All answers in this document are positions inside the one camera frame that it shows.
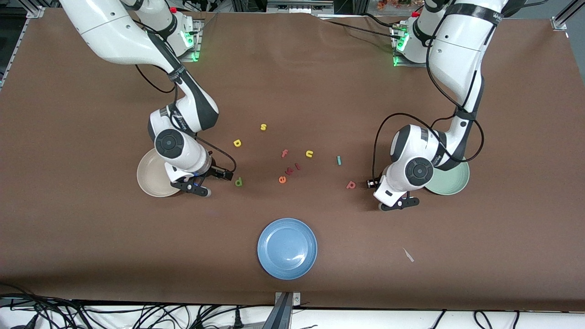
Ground black cables on table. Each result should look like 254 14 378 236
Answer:
315 13 405 42

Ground beige brown plate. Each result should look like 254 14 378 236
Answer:
137 147 183 198

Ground blue plate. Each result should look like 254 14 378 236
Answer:
257 218 318 280

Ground aluminium corner profile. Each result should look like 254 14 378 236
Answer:
551 0 585 32

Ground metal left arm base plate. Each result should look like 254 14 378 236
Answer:
392 23 432 68

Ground aluminium table edge rail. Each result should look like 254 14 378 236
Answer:
0 5 45 90

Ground grey metal frame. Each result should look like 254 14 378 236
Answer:
266 0 335 14

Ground tangled black floor cables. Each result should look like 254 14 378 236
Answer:
0 283 275 329

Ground brown table cover sheet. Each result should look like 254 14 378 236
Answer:
0 8 585 311

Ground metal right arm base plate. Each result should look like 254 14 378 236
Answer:
176 18 204 62

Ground looped black floor cable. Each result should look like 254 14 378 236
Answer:
473 311 521 329

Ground pale green plate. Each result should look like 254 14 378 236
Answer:
424 155 470 196

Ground metal clamp bracket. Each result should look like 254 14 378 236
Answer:
274 292 301 329

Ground orange background object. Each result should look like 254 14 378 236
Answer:
376 0 413 11

